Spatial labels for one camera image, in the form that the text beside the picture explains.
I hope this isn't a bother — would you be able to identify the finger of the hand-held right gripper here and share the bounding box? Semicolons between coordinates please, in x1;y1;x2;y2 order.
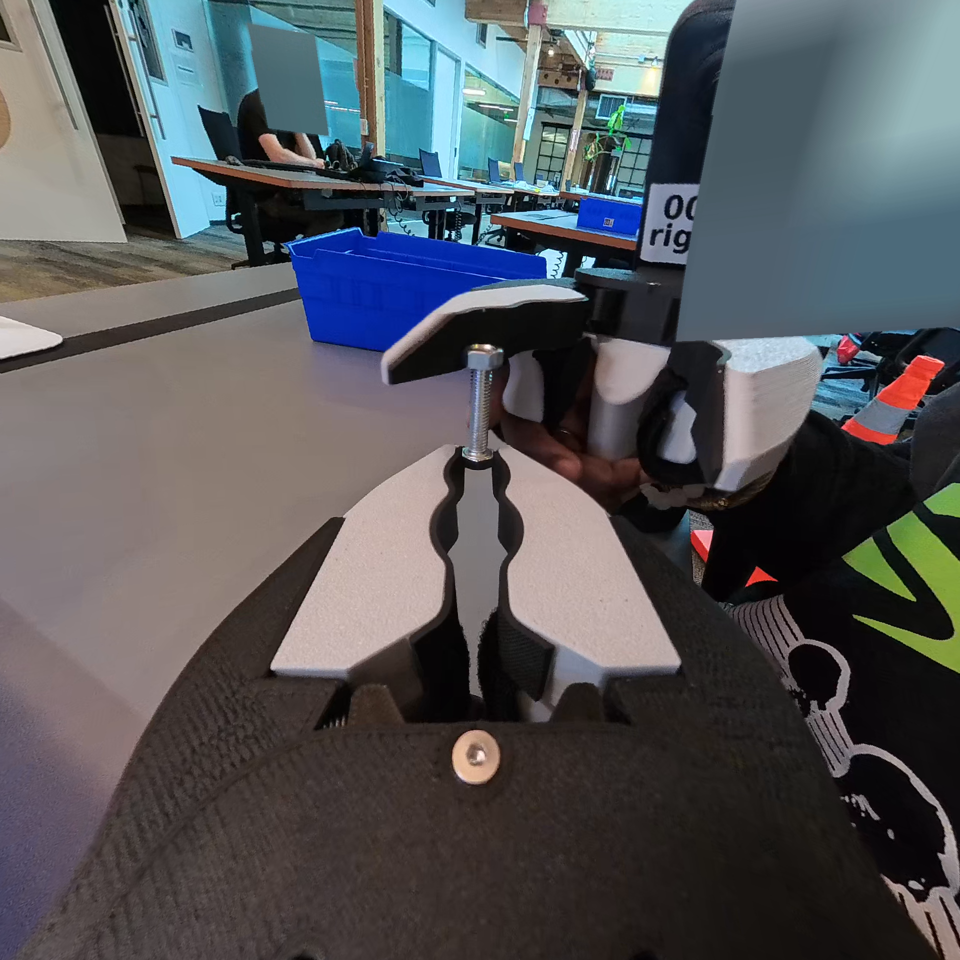
380;281;591;426
587;335;825;513

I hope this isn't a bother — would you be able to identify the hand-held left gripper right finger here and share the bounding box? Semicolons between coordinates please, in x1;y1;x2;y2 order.
488;444;681;706

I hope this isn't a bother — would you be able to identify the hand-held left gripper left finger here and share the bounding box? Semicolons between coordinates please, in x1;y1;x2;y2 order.
270;444;471;706

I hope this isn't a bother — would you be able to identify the long thin silver bolt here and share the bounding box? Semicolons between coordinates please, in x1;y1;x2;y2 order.
462;345;508;465

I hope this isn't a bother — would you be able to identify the person's right forearm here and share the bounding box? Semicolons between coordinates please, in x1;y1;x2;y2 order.
693;383;960;604

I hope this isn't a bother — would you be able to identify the green plant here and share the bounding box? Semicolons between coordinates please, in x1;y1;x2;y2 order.
584;101;630;169

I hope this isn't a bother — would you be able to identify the wooden office desk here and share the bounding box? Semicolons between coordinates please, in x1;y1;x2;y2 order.
170;155;484;267
491;210;649;280

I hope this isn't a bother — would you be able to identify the blue plastic bin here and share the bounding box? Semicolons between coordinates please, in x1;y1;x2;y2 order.
287;228;550;354
576;195;648;240

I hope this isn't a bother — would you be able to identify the small red object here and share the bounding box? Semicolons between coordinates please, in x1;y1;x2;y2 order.
689;525;783;591

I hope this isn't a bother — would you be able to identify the orange traffic cone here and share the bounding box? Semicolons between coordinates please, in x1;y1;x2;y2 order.
842;353;948;447

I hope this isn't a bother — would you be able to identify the wooden pillar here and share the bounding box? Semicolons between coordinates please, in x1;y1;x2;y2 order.
354;0;385;154

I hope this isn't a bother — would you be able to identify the black printed shirt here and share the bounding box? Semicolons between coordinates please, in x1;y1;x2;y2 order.
720;477;960;960

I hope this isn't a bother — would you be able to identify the white sign stand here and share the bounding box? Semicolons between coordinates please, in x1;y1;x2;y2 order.
0;314;66;363

